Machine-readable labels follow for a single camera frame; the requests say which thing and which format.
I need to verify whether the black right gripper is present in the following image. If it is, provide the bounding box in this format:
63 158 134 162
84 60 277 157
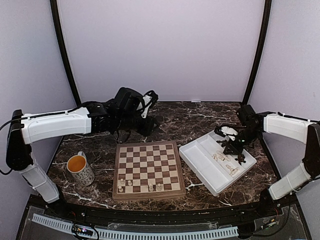
223 126 262 155

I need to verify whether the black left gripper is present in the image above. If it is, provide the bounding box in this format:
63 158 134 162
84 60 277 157
116 113 160 137

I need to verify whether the white chess piece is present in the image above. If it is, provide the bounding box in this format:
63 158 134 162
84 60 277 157
148 183 154 192
156 183 163 192

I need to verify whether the white chess rook corner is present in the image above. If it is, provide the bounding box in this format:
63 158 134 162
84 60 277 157
118 186 124 193

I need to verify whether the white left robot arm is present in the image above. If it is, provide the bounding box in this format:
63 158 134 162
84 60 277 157
5 87 159 218

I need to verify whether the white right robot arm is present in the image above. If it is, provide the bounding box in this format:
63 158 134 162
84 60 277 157
214 105 320 217

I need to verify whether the pile of dark chess pieces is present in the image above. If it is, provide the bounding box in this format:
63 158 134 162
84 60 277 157
217 140 246 164

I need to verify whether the pile of white chess pieces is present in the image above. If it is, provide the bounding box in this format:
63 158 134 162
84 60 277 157
212 150 240 177

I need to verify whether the wooden chess board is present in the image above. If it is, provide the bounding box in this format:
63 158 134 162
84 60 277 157
112 141 186 201

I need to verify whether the white divided plastic tray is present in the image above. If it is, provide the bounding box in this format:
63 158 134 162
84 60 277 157
179 131 257 197

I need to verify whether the patterned mug with orange liquid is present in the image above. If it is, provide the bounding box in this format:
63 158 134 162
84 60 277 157
66 151 95 186

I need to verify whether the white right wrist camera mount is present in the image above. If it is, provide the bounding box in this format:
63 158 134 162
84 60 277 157
214 125 238 141

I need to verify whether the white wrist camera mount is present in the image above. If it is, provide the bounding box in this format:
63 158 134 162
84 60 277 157
137 90 159 119
214 125 238 141

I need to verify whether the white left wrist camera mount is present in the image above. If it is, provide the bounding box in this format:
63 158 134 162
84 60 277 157
137 90 159 119

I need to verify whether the white slotted cable duct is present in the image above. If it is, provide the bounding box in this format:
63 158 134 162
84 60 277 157
31 213 239 240

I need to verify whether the black front rail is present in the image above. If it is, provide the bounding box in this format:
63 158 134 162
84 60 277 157
24 193 301 230

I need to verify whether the black enclosure frame post right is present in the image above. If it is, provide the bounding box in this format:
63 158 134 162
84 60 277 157
242 0 272 105

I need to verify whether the black enclosure frame post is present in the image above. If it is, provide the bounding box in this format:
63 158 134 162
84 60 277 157
49 0 82 106
242 0 272 105

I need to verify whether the black enclosure frame post left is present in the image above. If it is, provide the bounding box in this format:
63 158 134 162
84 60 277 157
49 0 82 106

